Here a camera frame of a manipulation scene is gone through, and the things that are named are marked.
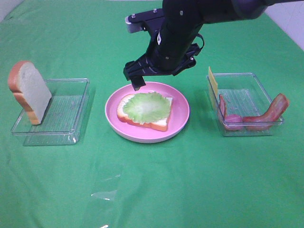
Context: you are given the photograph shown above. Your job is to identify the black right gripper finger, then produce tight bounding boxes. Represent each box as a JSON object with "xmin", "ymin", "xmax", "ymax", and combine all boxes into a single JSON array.
[{"xmin": 131, "ymin": 76, "xmax": 146, "ymax": 91}]

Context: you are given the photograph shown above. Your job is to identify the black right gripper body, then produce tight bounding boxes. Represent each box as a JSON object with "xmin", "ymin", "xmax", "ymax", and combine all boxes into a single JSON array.
[{"xmin": 123, "ymin": 35, "xmax": 203, "ymax": 81}]

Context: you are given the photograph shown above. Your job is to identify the green lettuce leaf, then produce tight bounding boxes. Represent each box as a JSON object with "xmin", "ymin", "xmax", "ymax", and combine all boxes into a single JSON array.
[{"xmin": 122, "ymin": 91, "xmax": 172, "ymax": 125}]

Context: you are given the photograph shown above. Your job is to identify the white toast bread slice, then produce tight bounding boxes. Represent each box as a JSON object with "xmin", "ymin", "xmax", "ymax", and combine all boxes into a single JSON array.
[{"xmin": 116, "ymin": 94, "xmax": 174, "ymax": 132}]

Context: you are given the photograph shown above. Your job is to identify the bacon strip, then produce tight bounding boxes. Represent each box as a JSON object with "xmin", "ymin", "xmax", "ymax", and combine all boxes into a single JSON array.
[
  {"xmin": 242, "ymin": 93, "xmax": 290, "ymax": 131},
  {"xmin": 218, "ymin": 94, "xmax": 243, "ymax": 131}
]

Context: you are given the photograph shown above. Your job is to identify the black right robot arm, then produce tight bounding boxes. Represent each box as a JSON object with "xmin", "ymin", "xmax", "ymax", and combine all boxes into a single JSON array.
[{"xmin": 123, "ymin": 0, "xmax": 278, "ymax": 91}]

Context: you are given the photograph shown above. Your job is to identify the pink round plate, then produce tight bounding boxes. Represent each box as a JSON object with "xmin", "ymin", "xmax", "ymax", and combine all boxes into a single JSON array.
[{"xmin": 104, "ymin": 82, "xmax": 190, "ymax": 143}]

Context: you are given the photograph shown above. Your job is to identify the yellow cheese slice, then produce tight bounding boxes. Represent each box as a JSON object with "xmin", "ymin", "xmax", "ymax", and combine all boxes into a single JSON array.
[{"xmin": 208, "ymin": 66, "xmax": 218, "ymax": 99}]

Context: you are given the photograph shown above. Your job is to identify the clear plastic bread tray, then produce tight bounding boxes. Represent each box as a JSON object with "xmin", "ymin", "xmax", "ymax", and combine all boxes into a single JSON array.
[{"xmin": 11, "ymin": 78, "xmax": 90, "ymax": 146}]

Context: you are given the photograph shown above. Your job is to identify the clear plastic ingredients tray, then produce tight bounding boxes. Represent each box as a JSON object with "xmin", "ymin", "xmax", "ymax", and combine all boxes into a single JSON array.
[{"xmin": 207, "ymin": 73, "xmax": 285, "ymax": 137}]

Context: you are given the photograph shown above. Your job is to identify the clear plastic film piece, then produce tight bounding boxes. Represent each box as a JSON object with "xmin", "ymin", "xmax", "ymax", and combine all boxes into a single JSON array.
[{"xmin": 91, "ymin": 163, "xmax": 123, "ymax": 202}]

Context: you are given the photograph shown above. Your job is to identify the upright toast bread slice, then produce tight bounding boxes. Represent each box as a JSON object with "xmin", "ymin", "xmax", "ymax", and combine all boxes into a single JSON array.
[{"xmin": 8, "ymin": 60, "xmax": 52, "ymax": 125}]

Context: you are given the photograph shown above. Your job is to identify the green tablecloth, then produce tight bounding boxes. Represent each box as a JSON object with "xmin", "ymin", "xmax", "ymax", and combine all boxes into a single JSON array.
[{"xmin": 0, "ymin": 0, "xmax": 304, "ymax": 228}]

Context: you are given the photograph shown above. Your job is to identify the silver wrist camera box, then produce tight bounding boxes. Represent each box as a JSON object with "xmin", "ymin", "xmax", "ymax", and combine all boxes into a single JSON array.
[{"xmin": 125, "ymin": 8, "xmax": 164, "ymax": 35}]

